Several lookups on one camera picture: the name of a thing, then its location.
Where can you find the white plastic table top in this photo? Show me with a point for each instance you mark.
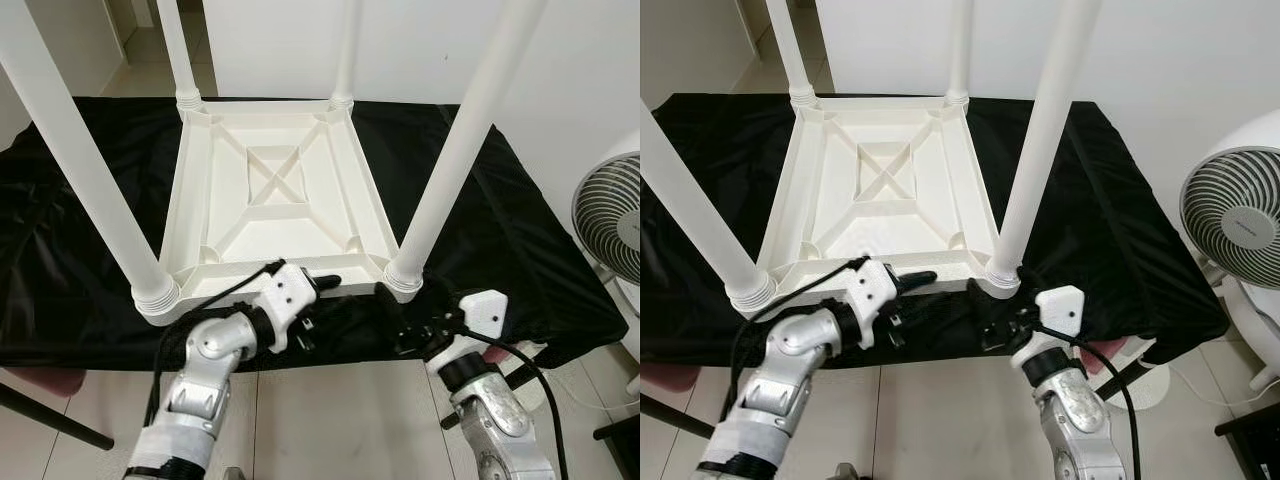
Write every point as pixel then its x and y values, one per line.
pixel 280 220
pixel 885 215

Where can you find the dark pink stool seat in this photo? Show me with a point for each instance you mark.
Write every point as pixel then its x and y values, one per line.
pixel 662 377
pixel 45 380

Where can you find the white floor fan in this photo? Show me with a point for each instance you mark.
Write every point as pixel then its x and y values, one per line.
pixel 610 220
pixel 1230 215

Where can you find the black tablecloth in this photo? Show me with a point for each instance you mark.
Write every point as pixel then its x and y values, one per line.
pixel 60 250
pixel 1130 230

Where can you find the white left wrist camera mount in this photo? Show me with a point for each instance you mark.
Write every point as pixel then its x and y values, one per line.
pixel 285 295
pixel 870 292

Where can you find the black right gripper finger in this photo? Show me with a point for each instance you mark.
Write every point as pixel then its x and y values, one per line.
pixel 990 305
pixel 392 308

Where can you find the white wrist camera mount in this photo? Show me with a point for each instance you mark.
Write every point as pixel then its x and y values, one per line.
pixel 1062 308
pixel 485 312
pixel 285 295
pixel 870 292

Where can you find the black table frame leg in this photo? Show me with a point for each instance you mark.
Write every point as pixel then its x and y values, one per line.
pixel 520 378
pixel 1125 378
pixel 60 425
pixel 690 425

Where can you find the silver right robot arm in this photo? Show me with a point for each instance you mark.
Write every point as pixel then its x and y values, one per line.
pixel 1075 410
pixel 500 420

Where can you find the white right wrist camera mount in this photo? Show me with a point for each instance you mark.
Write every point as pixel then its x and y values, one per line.
pixel 1062 308
pixel 485 312

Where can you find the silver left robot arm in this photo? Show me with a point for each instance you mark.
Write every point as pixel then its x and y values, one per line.
pixel 200 380
pixel 780 380

